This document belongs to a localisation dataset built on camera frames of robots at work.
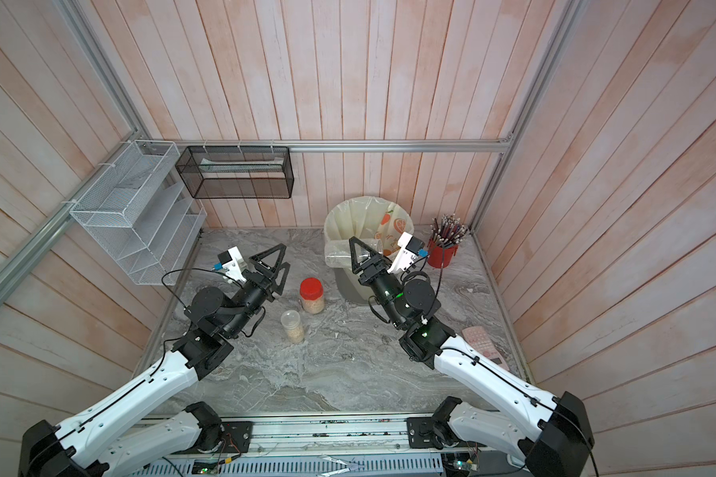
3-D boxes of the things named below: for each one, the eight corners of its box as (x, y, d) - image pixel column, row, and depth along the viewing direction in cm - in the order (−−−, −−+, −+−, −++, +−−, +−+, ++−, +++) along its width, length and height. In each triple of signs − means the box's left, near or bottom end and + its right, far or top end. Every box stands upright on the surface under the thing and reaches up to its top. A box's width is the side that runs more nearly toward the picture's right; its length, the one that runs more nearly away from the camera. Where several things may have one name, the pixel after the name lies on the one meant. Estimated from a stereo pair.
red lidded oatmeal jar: (304, 315, 98) (299, 293, 87) (306, 300, 102) (301, 277, 91) (324, 315, 98) (320, 293, 87) (325, 300, 101) (321, 277, 91)
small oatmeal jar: (285, 343, 92) (278, 328, 83) (288, 326, 95) (281, 310, 87) (303, 343, 92) (298, 328, 83) (305, 326, 95) (301, 310, 87)
